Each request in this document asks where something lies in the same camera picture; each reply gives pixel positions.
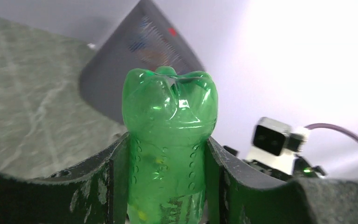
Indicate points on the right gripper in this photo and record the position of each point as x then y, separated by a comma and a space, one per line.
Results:
290, 164

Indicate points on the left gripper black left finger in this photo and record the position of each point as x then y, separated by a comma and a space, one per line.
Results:
94, 191

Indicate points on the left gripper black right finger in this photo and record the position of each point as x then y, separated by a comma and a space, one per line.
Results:
239, 194

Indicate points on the green plastic bottle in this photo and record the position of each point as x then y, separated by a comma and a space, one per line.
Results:
169, 118

